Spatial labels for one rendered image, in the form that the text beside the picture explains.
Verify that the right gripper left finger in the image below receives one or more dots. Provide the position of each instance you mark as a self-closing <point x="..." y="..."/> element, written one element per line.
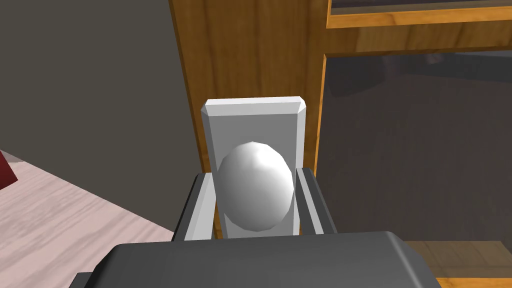
<point x="198" y="210"/>

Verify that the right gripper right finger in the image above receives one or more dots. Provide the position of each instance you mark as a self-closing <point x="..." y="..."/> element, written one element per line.
<point x="314" y="204"/>

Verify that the white round door knob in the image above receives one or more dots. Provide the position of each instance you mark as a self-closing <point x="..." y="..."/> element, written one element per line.
<point x="256" y="176"/>

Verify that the wooden door with glass panes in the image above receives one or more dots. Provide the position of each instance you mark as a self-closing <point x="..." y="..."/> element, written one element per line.
<point x="256" y="52"/>

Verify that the dark red object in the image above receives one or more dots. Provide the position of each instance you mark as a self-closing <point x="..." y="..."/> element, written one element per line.
<point x="4" y="174"/>

